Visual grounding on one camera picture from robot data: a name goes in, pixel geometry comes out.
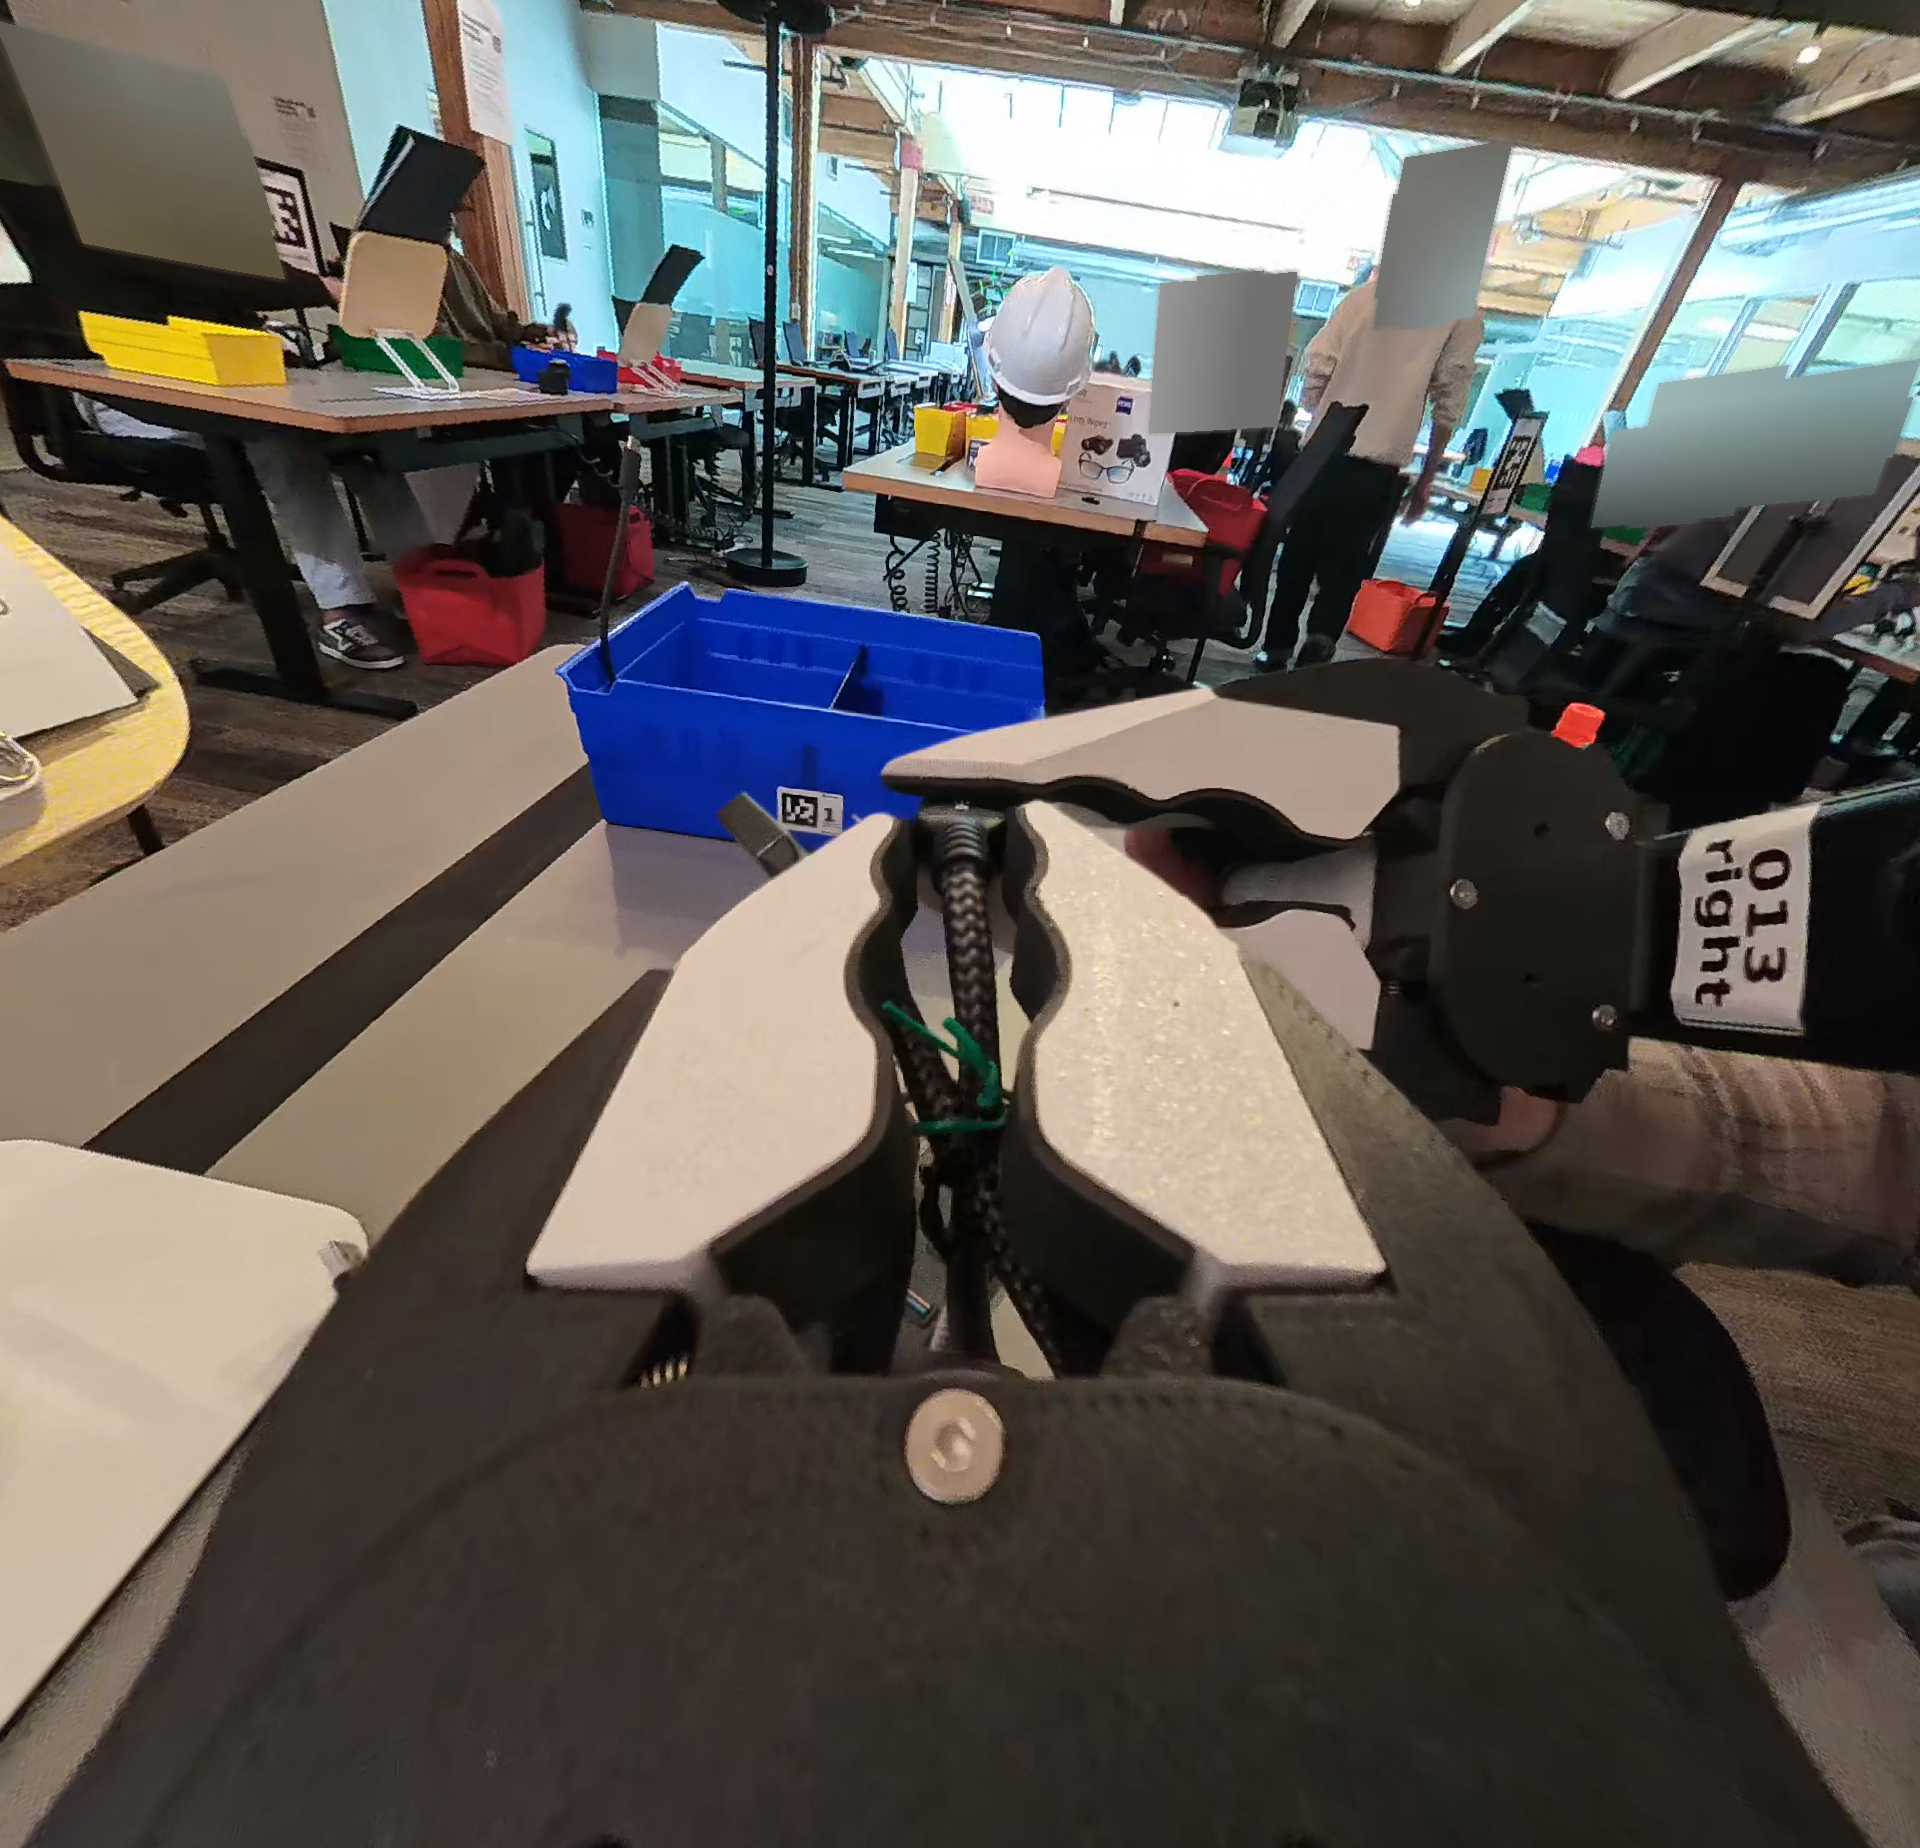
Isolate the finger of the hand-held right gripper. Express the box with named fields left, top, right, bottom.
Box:
left=884, top=688, right=1412, bottom=845
left=1211, top=837, right=1399, bottom=1054

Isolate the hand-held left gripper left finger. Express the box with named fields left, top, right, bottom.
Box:
left=525, top=815, right=918, bottom=1345

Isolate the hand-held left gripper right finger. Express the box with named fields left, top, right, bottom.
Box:
left=1004, top=800, right=1390, bottom=1345

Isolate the braided usb cable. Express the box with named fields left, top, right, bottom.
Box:
left=881, top=800, right=1051, bottom=1369

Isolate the green twist tie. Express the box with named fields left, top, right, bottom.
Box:
left=881, top=1003, right=1014, bottom=1144

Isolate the white printed box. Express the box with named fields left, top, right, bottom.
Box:
left=1057, top=380, right=1165, bottom=507

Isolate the mannequin head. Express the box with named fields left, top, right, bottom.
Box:
left=967, top=400, right=1076, bottom=500

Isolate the wooden work desk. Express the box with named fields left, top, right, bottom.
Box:
left=840, top=446, right=1201, bottom=620
left=0, top=358, right=751, bottom=715

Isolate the blue plastic bin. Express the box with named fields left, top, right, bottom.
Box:
left=562, top=583, right=1050, bottom=845

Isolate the white hard hat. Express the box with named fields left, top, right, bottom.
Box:
left=986, top=268, right=1098, bottom=409

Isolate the black foam wrist rest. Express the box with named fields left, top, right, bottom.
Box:
left=1544, top=1220, right=1801, bottom=1609

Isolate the red plastic bin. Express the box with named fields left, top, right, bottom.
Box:
left=397, top=544, right=551, bottom=670
left=555, top=500, right=659, bottom=597

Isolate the white document stand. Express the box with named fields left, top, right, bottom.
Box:
left=0, top=1139, right=371, bottom=1729

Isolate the printed instruction sheet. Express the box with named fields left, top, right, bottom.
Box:
left=0, top=544, right=136, bottom=746

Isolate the yellow plastic bin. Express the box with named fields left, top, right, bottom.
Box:
left=81, top=310, right=288, bottom=387

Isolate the black white marker sign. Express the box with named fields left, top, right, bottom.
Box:
left=255, top=160, right=323, bottom=273

